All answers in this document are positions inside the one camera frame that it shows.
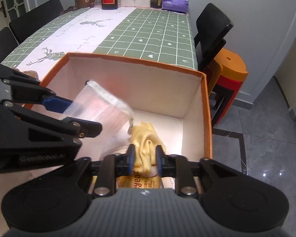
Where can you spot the green grid tablecloth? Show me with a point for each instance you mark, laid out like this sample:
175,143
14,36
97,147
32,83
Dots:
149,34

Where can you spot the clear bubble wrap bag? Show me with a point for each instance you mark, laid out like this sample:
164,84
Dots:
95,103

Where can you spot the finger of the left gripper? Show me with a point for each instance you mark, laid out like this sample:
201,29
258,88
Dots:
26,89
29,126

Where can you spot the black chair left far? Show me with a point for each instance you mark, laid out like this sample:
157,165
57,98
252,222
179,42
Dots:
28,23

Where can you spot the orange plastic stool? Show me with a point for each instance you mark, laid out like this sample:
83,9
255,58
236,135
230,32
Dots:
226,74

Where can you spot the brown plush knot toy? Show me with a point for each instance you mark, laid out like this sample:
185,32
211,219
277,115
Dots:
31,73

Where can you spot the yellow microfiber cloth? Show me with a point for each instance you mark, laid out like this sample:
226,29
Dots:
145,139

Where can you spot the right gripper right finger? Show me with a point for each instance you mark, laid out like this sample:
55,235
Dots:
179,168

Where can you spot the orange cardboard storage box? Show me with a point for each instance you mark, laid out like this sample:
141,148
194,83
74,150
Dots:
173,99

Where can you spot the dark glass jar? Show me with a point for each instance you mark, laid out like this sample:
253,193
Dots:
157,4

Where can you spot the cream door right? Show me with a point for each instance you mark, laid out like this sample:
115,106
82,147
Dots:
286,77

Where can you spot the black chair left near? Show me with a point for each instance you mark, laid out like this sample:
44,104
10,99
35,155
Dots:
7,43

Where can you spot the white box stand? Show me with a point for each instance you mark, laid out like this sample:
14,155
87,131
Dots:
136,3

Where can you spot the Deeyeo wet wipes pack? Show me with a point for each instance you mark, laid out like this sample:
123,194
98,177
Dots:
138,181

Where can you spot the black chair far right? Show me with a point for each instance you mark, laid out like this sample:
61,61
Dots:
212,26

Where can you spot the purple tissue pack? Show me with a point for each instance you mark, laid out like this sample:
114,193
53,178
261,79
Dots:
180,6

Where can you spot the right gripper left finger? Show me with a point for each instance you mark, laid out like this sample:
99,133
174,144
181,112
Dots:
109,169

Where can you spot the black chair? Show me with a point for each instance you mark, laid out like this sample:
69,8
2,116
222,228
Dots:
212,26
7,43
28,23

